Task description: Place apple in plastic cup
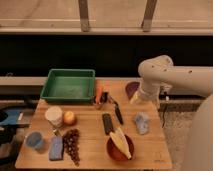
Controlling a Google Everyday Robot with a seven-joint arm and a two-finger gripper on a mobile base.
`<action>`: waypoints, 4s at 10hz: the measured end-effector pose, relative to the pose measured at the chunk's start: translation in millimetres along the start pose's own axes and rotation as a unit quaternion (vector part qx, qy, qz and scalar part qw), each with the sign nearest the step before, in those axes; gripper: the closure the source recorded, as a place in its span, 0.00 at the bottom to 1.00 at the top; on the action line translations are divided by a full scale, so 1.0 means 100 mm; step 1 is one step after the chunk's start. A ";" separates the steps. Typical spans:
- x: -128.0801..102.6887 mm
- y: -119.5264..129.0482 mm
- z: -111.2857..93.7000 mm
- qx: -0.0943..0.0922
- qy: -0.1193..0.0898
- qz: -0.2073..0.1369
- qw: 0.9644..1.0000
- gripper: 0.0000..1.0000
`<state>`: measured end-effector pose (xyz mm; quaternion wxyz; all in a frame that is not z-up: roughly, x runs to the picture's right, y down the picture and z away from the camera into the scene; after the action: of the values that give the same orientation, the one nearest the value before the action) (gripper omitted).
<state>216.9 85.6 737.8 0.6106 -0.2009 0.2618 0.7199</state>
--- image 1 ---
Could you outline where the black rectangular bar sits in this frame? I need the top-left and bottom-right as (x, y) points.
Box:
(102, 113), (113, 135)

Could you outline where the green plastic tray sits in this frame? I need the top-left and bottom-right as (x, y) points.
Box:
(40, 69), (95, 103)

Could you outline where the yellow corn cob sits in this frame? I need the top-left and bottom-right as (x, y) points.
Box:
(109, 127), (132, 159)

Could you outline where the orange carrot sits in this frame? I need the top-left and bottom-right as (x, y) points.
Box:
(95, 85), (103, 104)

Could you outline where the blue box at left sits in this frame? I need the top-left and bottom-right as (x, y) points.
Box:
(0, 109), (23, 126)

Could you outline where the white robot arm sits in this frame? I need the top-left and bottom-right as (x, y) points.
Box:
(131, 55), (213, 171)

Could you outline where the brown bowl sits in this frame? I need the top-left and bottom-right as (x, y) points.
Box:
(106, 136), (134, 162)

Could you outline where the yellow red apple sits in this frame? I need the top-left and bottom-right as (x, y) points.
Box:
(63, 111), (76, 125)

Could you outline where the black handled knife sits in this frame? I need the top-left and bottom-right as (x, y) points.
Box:
(110, 96), (124, 125)

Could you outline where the dark grape bunch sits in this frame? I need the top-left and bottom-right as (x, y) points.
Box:
(63, 129), (80, 166)

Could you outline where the white paper cup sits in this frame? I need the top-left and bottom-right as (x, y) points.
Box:
(45, 106), (63, 127)

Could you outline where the blue sponge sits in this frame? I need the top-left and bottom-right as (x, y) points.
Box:
(49, 136), (63, 161)

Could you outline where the blue plastic cup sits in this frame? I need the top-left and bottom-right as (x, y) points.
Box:
(26, 131), (44, 150)

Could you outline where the purple plate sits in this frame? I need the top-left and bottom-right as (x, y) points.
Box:
(125, 81), (139, 99)

